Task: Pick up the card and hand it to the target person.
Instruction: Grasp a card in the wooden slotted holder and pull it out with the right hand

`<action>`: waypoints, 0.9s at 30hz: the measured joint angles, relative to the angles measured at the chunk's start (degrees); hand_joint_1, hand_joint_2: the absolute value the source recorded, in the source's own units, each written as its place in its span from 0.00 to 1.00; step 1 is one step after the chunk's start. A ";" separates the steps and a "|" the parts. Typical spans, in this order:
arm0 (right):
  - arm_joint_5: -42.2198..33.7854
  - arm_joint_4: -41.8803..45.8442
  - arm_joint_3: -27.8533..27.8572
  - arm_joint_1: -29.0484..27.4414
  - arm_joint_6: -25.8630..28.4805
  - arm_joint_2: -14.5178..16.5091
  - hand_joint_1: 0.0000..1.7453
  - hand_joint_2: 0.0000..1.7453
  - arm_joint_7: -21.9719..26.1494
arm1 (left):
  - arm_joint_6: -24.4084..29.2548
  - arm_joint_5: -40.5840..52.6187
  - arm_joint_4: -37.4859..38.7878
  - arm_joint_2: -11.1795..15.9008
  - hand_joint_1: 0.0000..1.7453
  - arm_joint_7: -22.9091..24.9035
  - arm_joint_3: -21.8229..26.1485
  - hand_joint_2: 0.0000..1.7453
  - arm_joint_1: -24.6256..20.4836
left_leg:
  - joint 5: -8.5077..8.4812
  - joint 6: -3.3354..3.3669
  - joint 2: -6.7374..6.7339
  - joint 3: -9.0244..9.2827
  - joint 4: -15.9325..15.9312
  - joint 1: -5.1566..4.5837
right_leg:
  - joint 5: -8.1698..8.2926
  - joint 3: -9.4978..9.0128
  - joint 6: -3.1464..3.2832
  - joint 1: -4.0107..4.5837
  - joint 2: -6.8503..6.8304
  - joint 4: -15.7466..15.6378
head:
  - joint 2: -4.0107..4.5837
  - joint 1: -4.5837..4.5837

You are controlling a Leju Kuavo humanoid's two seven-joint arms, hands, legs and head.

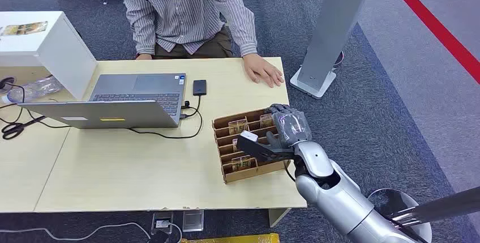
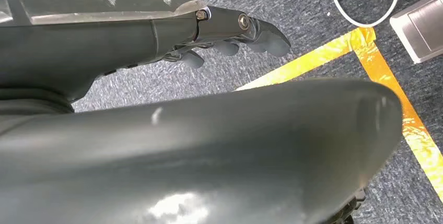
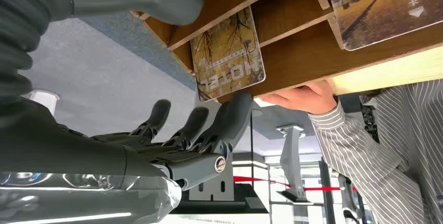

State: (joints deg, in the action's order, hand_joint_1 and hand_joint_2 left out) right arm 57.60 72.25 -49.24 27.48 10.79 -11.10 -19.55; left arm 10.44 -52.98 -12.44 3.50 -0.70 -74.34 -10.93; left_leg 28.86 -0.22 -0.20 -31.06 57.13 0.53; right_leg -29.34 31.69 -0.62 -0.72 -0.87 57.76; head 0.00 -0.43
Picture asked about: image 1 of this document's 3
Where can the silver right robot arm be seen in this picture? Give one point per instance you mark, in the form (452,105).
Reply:
(337,196)

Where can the grey open laptop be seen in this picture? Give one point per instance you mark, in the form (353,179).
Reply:
(123,100)

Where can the floor socket box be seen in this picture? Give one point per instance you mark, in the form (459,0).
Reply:
(162,221)

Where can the person's right hand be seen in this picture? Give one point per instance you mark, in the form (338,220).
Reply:
(143,57)

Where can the clear plastic bottle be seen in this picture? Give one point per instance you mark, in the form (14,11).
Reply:
(35,88)

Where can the brown slotted card tray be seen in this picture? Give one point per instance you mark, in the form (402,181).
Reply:
(236,147)

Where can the black round object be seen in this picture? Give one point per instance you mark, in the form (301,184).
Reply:
(5,84)

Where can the clear printed card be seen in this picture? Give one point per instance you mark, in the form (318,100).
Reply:
(241,163)
(266,121)
(235,145)
(238,126)

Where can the black bracket pale wrist camera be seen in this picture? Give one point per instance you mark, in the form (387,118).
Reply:
(258,150)

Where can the chrome stanchion pole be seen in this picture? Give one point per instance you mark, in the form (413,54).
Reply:
(442,205)

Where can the silver pillar with white base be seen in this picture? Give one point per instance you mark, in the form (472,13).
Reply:
(333,27)

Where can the yellow flat package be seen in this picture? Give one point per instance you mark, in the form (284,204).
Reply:
(232,239)

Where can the chrome stanchion base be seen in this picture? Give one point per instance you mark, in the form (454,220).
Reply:
(382,202)

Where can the black external drive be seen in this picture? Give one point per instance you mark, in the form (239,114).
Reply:
(200,87)

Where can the red barrier belt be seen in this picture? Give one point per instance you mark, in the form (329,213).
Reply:
(435,27)

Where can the pale desk leg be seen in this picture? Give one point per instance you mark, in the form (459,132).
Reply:
(277,215)

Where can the metal floor plate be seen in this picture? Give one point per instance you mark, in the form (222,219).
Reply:
(193,220)

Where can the black scissors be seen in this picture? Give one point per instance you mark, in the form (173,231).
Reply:
(15,128)

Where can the white box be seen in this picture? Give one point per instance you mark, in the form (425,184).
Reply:
(56,50)

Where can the person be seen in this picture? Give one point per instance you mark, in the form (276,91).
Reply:
(180,8)

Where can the person's left hand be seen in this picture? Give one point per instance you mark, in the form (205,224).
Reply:
(262,70)

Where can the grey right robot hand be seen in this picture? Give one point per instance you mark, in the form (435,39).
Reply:
(292,125)

